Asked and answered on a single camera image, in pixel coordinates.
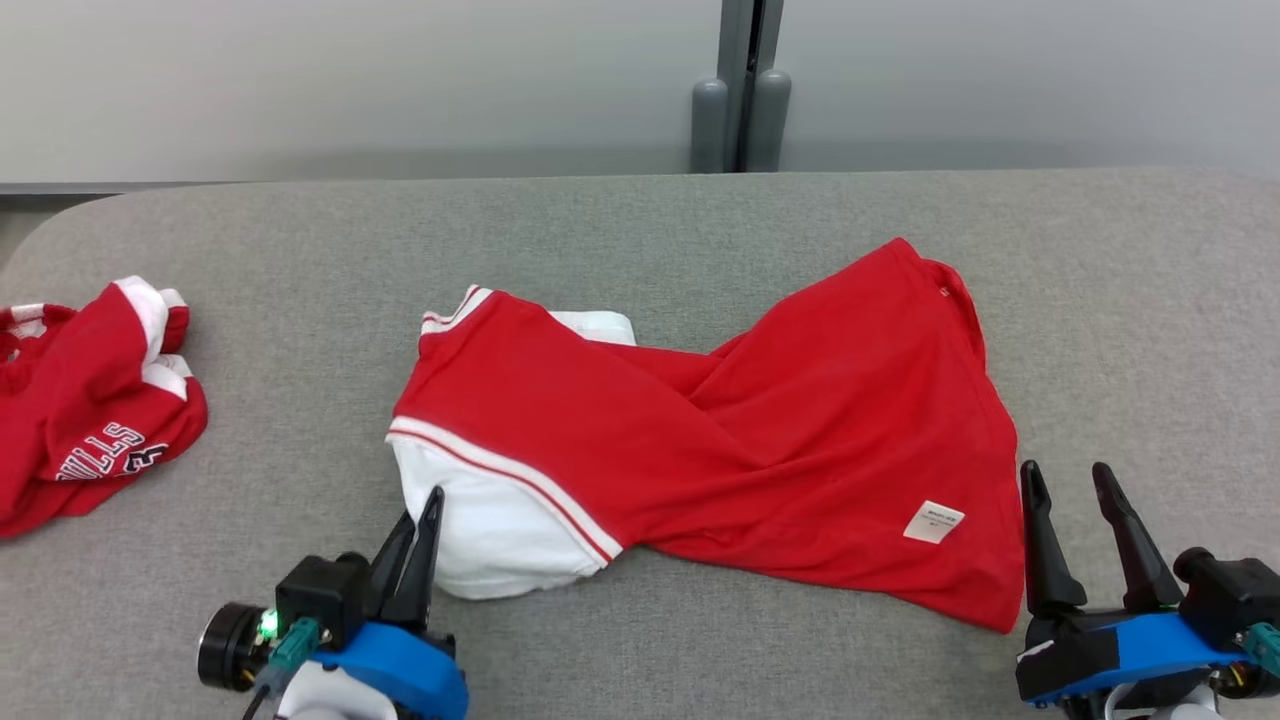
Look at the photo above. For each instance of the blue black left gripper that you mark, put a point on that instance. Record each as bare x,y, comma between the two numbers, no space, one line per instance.
410,670

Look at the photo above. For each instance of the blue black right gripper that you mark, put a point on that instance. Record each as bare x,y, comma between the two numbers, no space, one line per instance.
1130,650

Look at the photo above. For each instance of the red jersey shirt white sleeves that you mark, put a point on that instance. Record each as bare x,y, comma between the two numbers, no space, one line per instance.
800,430

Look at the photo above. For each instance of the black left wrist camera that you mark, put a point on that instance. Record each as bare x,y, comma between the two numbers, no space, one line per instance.
320,590

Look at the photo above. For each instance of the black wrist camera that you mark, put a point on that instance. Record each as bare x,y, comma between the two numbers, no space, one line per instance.
320,590
1230,590

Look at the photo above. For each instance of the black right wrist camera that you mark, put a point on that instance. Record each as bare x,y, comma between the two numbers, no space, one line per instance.
1230,590

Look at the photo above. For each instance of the grey metal partition post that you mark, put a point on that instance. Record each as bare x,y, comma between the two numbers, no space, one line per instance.
733,60

